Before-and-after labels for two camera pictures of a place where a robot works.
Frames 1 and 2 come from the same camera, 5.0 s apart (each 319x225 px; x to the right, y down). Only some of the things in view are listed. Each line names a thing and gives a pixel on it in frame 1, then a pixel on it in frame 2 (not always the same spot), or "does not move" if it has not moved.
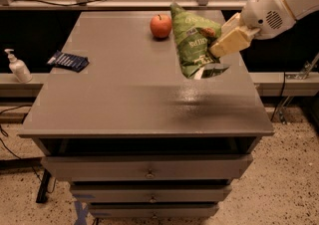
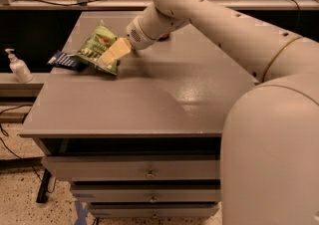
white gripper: [265, 13] → [138, 38]
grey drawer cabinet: [133, 132] does not move
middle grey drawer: [151, 193] does not move
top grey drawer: [148, 168] does not move
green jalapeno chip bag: [194, 37] → [101, 39]
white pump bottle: [18, 68] does not move
